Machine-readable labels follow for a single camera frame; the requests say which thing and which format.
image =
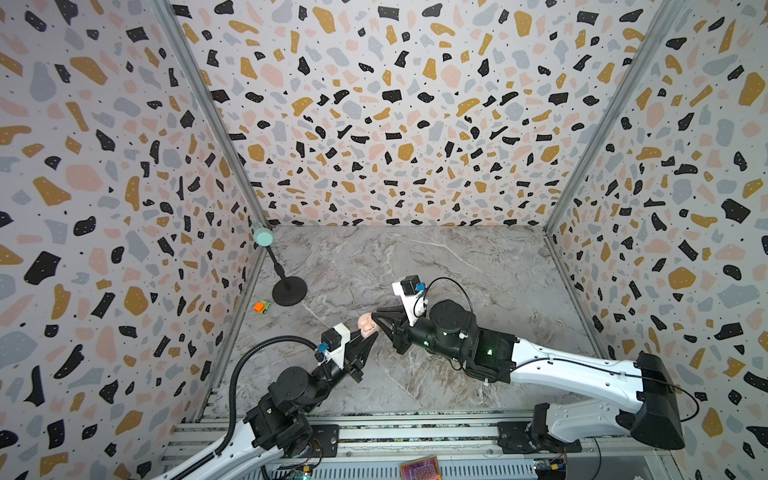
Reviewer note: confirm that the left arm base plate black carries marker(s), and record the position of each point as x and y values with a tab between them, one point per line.
312	441

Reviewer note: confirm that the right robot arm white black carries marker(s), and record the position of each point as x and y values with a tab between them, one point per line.
633	398

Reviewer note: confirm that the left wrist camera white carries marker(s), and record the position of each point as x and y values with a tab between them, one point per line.
333	344

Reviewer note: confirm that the green microphone on black stand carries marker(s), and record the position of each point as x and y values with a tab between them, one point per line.
289	290

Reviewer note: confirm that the pink circuit board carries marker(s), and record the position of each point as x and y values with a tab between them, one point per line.
422	469

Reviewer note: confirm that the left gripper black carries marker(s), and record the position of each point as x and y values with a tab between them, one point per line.
356	350

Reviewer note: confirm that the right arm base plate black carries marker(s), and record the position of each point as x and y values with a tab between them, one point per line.
517	437

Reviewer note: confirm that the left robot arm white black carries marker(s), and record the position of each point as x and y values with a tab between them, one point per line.
278	425

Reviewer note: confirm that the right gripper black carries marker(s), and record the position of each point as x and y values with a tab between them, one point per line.
402	333

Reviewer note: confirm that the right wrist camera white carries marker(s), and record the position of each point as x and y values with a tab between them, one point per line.
412	293

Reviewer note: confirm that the pink earbud charging case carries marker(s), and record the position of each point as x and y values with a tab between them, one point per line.
367	325

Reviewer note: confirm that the small orange green toy car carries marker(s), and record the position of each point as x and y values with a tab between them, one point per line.
261	307

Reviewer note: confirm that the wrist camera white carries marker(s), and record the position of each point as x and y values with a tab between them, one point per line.
412	293
333	344

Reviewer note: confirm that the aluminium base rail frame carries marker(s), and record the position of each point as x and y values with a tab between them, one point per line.
374	447

